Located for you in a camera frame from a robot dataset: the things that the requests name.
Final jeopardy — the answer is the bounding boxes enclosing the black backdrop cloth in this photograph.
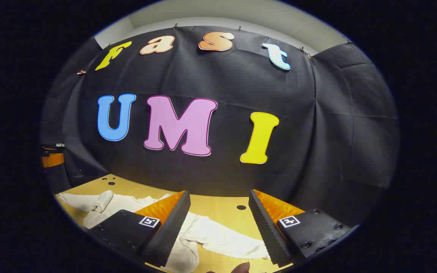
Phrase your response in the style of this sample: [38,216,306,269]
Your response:
[40,26,399,224]

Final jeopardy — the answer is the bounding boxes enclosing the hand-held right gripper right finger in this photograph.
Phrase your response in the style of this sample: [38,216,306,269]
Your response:
[249,189,359,266]

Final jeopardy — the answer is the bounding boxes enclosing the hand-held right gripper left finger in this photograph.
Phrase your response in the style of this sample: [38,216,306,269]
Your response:
[88,190,191,268]

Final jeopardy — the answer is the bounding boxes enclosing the cream zip-neck sweatshirt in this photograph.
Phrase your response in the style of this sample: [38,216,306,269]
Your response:
[58,190,272,273]

